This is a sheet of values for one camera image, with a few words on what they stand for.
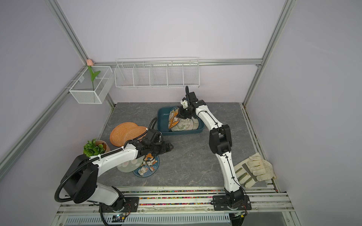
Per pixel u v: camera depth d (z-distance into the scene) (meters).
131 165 0.86
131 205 0.73
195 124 1.07
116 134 1.02
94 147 0.78
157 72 0.98
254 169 0.84
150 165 0.87
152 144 0.71
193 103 0.76
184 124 1.05
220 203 0.74
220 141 0.62
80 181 0.43
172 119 0.99
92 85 0.89
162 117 1.08
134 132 1.02
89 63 0.89
